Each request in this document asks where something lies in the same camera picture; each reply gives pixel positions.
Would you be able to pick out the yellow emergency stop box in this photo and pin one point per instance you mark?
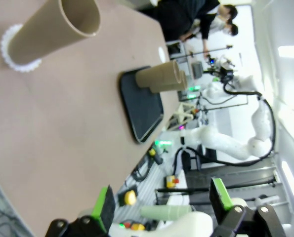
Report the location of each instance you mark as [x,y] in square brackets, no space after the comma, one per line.
[171,181]

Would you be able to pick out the white scalloped paper coaster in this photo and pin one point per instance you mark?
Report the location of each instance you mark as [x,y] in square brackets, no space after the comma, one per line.
[20,67]

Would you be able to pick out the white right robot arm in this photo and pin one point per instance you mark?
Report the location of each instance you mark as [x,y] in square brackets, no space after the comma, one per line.
[225,143]

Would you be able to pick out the yellow black handheld controller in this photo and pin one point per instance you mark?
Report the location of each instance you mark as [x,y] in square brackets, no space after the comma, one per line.
[154,155]

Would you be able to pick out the person in light top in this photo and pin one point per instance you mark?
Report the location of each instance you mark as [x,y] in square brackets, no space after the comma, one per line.
[232,29]

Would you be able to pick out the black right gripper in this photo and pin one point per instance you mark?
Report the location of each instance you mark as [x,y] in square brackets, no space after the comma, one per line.
[227,76]

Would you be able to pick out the black plastic tray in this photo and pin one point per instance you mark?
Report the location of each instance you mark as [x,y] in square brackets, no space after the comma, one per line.
[141,111]

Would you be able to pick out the black tripod pole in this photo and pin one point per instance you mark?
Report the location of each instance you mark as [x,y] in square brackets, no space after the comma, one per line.
[183,190]

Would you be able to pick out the yellow round button box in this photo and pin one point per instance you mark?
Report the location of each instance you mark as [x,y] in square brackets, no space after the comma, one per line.
[130,198]

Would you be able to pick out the rectangular ceiling light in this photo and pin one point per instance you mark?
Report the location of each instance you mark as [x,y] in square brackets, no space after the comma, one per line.
[291,51]

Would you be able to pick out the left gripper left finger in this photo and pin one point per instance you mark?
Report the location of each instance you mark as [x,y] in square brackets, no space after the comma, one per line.
[108,205]

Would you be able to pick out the long ceiling light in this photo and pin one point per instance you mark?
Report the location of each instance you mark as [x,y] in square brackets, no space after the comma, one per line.
[290,179]

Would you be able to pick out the white round coaster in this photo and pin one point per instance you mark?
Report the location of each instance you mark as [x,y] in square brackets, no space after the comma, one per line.
[161,53]

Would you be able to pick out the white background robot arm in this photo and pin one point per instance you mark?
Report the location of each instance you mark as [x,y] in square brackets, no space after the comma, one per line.
[216,91]

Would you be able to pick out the yellow red button box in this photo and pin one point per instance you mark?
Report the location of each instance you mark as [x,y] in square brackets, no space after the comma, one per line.
[137,226]

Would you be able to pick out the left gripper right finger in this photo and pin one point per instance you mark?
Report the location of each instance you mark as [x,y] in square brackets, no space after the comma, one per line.
[221,197]

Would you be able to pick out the person in black jacket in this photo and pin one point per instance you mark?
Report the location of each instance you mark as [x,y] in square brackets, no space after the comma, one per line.
[181,17]

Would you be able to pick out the tall beige cup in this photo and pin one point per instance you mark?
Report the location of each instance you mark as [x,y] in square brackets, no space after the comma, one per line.
[45,32]
[172,87]
[156,74]

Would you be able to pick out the grey box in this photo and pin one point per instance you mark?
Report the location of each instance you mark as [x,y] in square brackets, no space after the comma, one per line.
[197,69]

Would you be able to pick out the pale green stacked cups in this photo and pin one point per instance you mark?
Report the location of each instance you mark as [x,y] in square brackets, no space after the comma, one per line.
[166,212]

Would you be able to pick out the beige wooden frame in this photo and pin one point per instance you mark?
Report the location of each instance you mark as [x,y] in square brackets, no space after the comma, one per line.
[183,112]

